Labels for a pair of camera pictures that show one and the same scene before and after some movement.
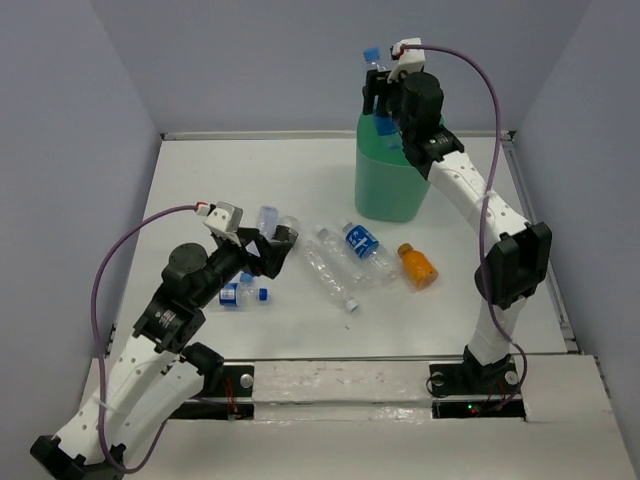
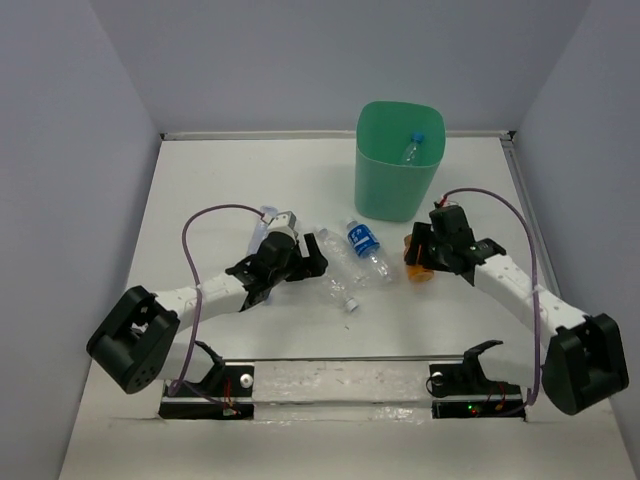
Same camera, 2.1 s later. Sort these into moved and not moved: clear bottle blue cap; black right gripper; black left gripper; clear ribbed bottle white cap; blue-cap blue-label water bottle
Moved: black right gripper; black left gripper; blue-cap blue-label water bottle
Not moved: clear ribbed bottle white cap; clear bottle blue cap
